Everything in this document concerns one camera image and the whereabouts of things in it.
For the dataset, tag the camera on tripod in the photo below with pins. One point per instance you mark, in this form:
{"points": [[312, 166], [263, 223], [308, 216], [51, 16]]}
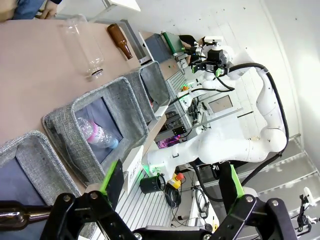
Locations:
{"points": [[306, 207]]}

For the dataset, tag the small yellow emergency stop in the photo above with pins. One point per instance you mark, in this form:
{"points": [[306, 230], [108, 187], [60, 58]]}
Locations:
{"points": [[185, 87]]}

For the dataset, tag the brown glass bottle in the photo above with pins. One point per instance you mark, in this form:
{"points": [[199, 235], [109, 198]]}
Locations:
{"points": [[118, 37], [17, 217]]}

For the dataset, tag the black cup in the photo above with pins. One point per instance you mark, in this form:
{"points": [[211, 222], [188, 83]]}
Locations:
{"points": [[151, 184]]}

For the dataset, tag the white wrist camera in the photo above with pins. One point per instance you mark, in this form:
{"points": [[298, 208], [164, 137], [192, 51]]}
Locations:
{"points": [[213, 40]]}

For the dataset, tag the plastic bottle pink label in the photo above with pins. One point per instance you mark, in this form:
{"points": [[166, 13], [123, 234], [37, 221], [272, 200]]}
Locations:
{"points": [[100, 135]]}

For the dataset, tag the grey fabric basket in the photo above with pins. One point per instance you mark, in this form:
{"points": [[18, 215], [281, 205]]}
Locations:
{"points": [[156, 85], [32, 160], [130, 105]]}

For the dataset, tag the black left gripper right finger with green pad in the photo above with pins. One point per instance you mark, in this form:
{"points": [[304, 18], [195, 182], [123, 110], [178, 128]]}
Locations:
{"points": [[250, 217]]}

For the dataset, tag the person's hand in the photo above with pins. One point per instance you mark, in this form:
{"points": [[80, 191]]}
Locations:
{"points": [[52, 10]]}

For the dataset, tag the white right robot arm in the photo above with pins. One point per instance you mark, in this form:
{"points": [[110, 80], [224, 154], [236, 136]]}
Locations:
{"points": [[225, 145]]}

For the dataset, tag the clear plastic bottle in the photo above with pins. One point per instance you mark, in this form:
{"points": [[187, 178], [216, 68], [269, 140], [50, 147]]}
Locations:
{"points": [[82, 45]]}

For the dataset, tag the red can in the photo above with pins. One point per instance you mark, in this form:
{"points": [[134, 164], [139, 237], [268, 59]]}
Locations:
{"points": [[151, 103]]}

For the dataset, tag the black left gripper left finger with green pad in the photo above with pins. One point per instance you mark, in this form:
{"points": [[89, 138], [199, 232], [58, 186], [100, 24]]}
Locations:
{"points": [[82, 215]]}

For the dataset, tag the yellow emergency stop button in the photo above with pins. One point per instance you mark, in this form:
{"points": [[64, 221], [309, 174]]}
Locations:
{"points": [[176, 180]]}

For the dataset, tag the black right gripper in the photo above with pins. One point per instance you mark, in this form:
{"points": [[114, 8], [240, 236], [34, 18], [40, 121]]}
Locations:
{"points": [[215, 58]]}

